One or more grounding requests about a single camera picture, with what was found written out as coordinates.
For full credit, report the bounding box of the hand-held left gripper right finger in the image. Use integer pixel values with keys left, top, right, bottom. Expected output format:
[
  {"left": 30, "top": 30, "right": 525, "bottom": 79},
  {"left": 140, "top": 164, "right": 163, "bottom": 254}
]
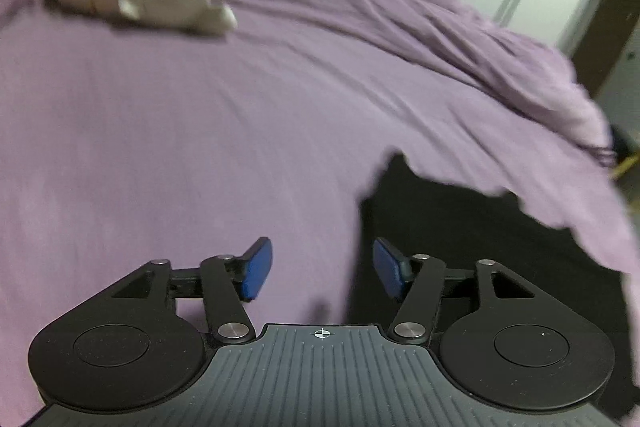
[{"left": 372, "top": 236, "right": 568, "bottom": 344}]

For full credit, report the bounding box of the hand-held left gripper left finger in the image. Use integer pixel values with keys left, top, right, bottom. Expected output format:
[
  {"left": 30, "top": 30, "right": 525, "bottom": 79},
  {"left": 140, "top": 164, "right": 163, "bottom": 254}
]
[{"left": 82, "top": 237, "right": 274, "bottom": 344}]

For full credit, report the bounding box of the black long-sleeve shirt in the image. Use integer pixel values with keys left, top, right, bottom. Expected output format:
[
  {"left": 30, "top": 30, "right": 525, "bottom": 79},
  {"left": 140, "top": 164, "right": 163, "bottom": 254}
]
[{"left": 345, "top": 149, "right": 638, "bottom": 423}]

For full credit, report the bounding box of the purple blanket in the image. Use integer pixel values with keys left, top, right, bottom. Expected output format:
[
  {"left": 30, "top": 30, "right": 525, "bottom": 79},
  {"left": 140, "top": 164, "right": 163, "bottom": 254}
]
[{"left": 0, "top": 0, "right": 640, "bottom": 325}]

